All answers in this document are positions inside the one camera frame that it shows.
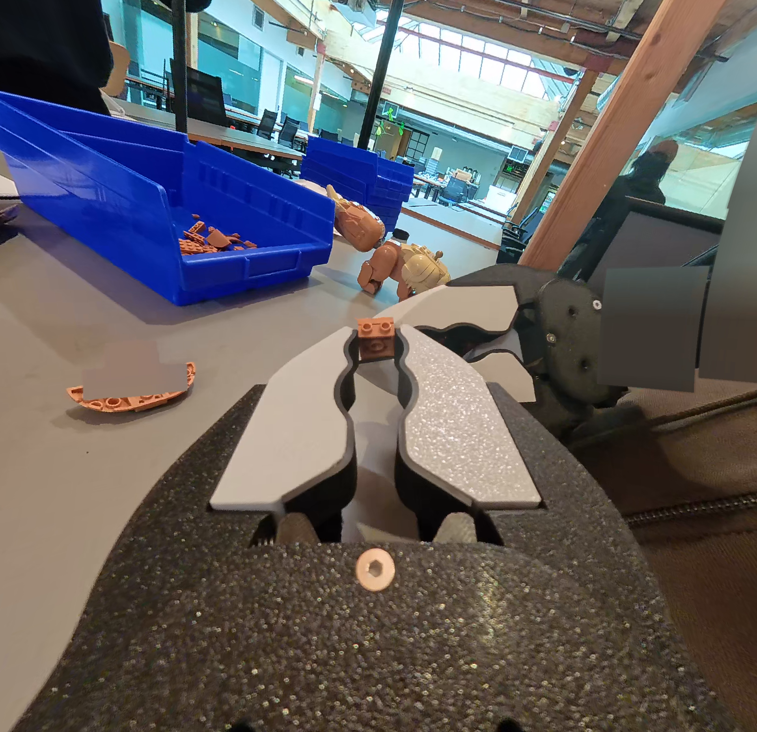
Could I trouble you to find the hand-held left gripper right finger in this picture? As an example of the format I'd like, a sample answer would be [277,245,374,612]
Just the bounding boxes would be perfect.
[394,327,543,541]

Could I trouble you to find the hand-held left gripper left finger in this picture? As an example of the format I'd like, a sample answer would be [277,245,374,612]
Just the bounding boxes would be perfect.
[211,327,358,541]

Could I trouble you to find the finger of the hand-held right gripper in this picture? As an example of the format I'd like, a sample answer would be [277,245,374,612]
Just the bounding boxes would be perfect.
[391,284,522,335]
[469,350,540,404]

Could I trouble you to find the small brown brick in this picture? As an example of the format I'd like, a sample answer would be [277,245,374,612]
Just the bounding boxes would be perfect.
[358,316,399,363]

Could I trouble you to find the blue plastic bin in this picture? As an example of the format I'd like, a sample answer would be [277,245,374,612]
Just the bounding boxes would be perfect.
[0,90,336,307]

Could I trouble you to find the tan brick animal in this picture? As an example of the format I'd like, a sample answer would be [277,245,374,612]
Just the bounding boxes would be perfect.
[359,230,453,301]

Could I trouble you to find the black monitor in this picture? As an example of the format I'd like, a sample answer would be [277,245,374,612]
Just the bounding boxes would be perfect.
[580,198,725,286]

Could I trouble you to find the brown toy figure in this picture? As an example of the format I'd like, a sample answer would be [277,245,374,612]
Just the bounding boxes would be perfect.
[296,179,386,253]

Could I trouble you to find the brown curved brick piece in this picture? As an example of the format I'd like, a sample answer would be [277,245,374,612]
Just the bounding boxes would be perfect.
[68,362,197,415]

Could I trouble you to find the stack of blue bins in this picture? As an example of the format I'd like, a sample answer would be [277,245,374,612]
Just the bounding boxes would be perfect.
[302,138,415,230]

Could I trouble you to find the pile of brown bricks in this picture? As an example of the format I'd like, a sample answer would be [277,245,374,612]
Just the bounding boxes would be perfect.
[178,216,259,256]

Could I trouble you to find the black pole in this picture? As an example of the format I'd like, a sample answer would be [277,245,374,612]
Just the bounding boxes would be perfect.
[359,0,411,153]

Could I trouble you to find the wooden background table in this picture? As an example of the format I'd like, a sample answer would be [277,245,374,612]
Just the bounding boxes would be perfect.
[113,94,308,165]

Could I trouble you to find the black office chair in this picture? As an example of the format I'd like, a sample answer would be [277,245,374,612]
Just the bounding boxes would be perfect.
[190,68,231,127]

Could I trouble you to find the wooden post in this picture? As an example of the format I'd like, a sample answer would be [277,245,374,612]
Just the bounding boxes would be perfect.
[518,0,744,272]

